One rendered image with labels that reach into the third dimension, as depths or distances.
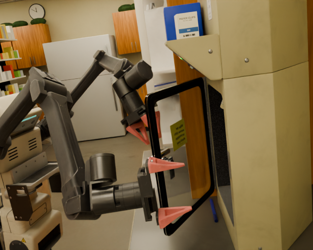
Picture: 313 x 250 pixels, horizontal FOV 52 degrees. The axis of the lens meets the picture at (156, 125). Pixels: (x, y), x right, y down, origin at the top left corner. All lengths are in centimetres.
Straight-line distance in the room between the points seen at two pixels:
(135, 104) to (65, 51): 494
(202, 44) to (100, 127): 522
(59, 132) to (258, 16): 55
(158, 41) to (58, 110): 133
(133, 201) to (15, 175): 84
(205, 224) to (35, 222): 83
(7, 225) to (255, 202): 110
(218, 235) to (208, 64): 52
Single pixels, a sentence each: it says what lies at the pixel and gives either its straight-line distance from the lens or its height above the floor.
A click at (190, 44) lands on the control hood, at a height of 149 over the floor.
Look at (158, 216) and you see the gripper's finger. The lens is 71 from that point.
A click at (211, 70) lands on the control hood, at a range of 74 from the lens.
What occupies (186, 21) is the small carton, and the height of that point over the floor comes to 155.
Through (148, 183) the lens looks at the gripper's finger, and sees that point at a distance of 67.
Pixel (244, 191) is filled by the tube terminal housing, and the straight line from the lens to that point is 83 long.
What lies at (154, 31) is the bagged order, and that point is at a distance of 215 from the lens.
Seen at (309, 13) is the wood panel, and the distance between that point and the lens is 120.
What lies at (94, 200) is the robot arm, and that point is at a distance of 70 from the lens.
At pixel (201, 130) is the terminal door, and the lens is 104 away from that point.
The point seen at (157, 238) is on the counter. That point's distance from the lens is 104.
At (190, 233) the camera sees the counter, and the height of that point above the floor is 94.
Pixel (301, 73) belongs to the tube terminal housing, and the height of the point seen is 138.
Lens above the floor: 150
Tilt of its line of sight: 14 degrees down
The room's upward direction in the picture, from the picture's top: 8 degrees counter-clockwise
